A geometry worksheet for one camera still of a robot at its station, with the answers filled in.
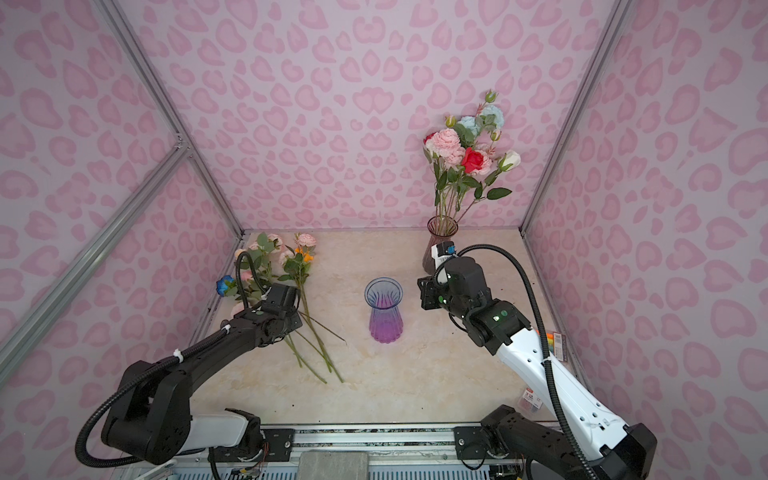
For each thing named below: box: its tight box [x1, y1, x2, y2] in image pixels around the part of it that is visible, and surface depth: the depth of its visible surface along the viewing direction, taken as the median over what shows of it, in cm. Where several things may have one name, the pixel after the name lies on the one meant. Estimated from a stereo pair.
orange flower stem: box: [295, 246, 345, 383], surface depth 107 cm
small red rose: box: [461, 147, 485, 174], surface depth 77 cm
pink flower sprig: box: [472, 129, 502, 176], surface depth 86 cm
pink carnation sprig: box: [427, 128, 466, 231], surface depth 82 cm
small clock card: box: [522, 387, 543, 409], surface depth 80 cm
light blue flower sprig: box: [445, 89, 505, 149], surface depth 85 cm
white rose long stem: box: [456, 149, 522, 223], surface depth 84 cm
